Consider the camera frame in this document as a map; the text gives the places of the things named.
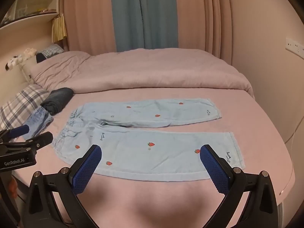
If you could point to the large plaid pillow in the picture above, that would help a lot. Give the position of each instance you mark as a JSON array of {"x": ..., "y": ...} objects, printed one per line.
[{"x": 21, "y": 104}]

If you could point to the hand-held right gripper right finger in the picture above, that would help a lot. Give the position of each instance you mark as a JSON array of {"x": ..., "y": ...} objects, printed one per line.
[{"x": 213, "y": 171}]

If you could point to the folded blue jeans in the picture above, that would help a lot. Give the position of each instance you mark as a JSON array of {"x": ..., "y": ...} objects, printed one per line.
[{"x": 39, "y": 122}]

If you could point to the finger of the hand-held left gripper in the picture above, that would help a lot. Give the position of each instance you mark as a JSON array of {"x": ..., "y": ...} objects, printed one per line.
[
  {"x": 20, "y": 130},
  {"x": 42, "y": 139}
]

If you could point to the white wall shelf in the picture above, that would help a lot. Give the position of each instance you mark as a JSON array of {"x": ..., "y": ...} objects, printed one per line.
[{"x": 30, "y": 2}]

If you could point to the dark pillow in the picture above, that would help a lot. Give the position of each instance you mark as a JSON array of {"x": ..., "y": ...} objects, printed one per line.
[{"x": 40, "y": 58}]

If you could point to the cream curved headboard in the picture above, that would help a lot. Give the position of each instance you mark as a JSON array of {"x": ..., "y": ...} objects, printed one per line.
[{"x": 30, "y": 35}]

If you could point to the dark grey folded pants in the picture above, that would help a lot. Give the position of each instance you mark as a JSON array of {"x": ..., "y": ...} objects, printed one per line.
[{"x": 57, "y": 99}]

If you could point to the yellow tassel fringe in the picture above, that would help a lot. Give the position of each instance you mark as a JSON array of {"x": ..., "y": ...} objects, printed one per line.
[{"x": 59, "y": 29}]

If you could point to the white plush toy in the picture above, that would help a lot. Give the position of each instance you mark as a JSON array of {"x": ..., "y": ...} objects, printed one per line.
[{"x": 27, "y": 53}]

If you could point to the pink curtain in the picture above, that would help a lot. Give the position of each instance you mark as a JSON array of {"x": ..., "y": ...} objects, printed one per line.
[
  {"x": 90, "y": 16},
  {"x": 204, "y": 16}
]

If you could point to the pink duvet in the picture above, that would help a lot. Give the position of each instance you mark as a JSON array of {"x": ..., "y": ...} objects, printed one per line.
[{"x": 154, "y": 71}]

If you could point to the light blue denim shorts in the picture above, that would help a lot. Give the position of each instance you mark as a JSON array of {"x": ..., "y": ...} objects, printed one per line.
[{"x": 166, "y": 152}]

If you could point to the person's left hand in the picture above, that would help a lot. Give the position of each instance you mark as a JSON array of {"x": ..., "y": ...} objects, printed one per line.
[{"x": 12, "y": 187}]

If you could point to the small plaid pillow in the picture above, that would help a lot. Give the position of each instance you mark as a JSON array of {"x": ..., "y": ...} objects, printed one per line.
[{"x": 51, "y": 49}]

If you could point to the blue curtain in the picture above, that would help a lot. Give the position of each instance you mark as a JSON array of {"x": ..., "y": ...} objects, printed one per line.
[{"x": 144, "y": 14}]

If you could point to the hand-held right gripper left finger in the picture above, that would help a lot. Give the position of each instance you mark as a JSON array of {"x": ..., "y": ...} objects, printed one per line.
[{"x": 86, "y": 171}]

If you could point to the white wall socket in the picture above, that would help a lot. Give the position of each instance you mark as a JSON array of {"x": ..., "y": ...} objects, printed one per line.
[{"x": 294, "y": 47}]

